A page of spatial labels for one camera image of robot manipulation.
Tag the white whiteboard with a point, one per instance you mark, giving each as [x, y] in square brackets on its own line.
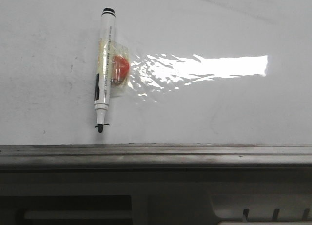
[202, 71]

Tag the white plastic tray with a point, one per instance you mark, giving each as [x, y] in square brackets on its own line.
[200, 197]

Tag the red round magnet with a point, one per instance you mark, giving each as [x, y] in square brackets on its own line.
[121, 70]

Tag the white whiteboard marker pen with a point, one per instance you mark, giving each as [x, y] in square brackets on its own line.
[104, 66]

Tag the grey metal whiteboard frame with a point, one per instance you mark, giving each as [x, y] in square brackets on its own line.
[153, 156]

